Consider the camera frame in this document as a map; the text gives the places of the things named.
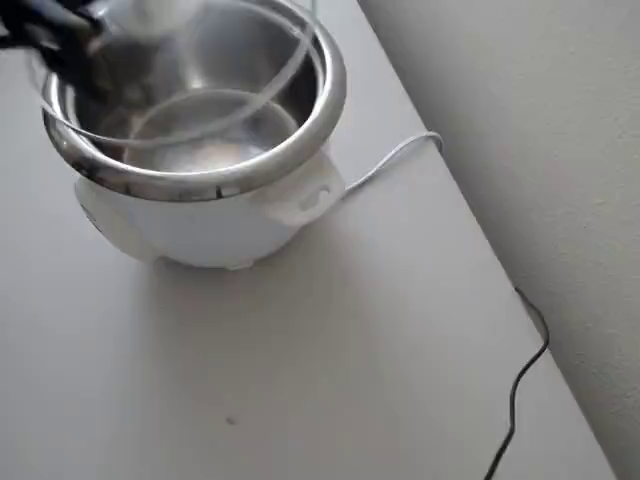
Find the white electric rice cooker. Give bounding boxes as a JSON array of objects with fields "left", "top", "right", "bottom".
[{"left": 42, "top": 0, "right": 347, "bottom": 272}]

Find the white power cord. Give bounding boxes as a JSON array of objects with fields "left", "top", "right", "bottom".
[{"left": 342, "top": 130, "right": 445, "bottom": 195}]

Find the black cable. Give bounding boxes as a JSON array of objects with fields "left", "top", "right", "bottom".
[{"left": 482, "top": 287, "right": 551, "bottom": 480}]

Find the glass lid with white knob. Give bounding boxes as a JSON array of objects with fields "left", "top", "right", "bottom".
[{"left": 41, "top": 0, "right": 326, "bottom": 151}]

